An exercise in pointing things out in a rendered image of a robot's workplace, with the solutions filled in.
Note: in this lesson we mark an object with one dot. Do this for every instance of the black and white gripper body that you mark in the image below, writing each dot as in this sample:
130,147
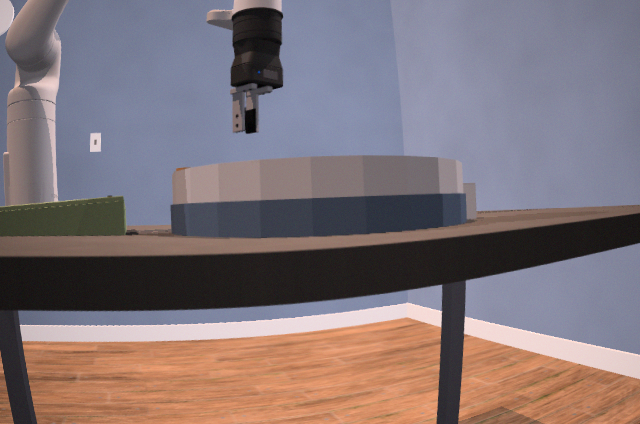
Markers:
257,37

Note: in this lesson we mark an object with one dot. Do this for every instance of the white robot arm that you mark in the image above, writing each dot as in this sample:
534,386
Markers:
32,42

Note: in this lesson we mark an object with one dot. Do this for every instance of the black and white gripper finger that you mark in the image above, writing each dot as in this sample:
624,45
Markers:
238,106
252,109

